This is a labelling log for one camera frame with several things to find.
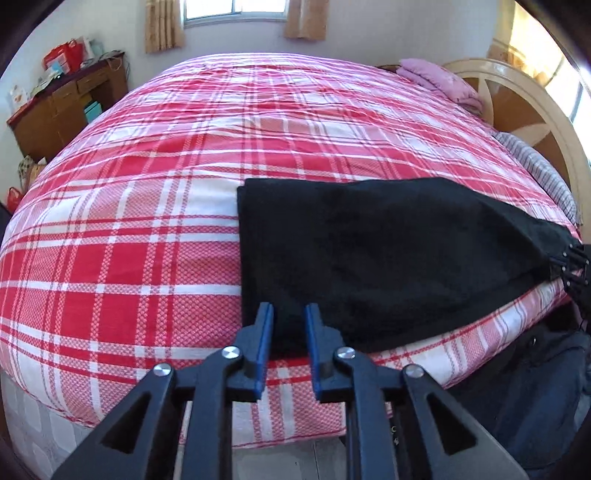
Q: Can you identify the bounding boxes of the black pants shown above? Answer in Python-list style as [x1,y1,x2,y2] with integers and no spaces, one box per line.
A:
[238,178,575,359]

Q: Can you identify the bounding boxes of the striped grey pillow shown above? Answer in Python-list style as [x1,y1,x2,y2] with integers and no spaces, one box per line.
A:
[495,132,580,226]

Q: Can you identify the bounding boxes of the dark backpack on floor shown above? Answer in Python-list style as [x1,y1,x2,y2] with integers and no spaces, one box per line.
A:
[449,303,590,479]

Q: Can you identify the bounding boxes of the cream and brown headboard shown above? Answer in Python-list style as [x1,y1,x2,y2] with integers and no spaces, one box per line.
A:
[444,58,590,242]

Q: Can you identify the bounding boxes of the red plaid bed sheet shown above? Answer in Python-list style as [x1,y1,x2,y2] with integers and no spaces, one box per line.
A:
[1,53,569,427]

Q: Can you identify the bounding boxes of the folded pink blanket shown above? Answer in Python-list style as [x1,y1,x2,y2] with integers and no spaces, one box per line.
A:
[397,58,484,116]

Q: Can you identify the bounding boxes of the yellow side curtain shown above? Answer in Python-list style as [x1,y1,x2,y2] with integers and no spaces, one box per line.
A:
[487,0,565,87]

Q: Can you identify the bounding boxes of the red bag on floor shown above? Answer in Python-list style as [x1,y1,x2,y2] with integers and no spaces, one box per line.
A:
[6,187,23,214]

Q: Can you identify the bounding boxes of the patterned paper bag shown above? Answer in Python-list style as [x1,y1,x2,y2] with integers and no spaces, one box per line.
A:
[18,155,47,192]

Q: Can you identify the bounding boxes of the teal box under desk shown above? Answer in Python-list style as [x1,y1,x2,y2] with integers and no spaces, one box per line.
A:
[84,101,103,124]

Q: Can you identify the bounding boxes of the brown wooden desk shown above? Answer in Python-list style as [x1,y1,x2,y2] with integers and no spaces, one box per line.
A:
[7,51,128,161]

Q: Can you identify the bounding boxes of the right beige curtain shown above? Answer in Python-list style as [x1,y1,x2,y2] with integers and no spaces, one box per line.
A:
[283,0,329,41]

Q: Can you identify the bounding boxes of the beige curtain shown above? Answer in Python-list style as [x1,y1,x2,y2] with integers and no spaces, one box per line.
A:
[144,0,185,54]
[283,0,329,41]

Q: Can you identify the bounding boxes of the white greeting card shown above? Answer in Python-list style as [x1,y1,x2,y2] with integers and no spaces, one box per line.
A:
[9,85,29,113]

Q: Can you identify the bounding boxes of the red gift bag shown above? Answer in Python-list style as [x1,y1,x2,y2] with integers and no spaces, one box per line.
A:
[42,39,85,74]

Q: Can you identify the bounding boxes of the left beige curtain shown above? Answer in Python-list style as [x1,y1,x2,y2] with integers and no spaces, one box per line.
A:
[144,0,185,54]

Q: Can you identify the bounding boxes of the window with grey frame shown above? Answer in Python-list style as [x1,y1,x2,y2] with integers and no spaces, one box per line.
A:
[184,0,288,21]

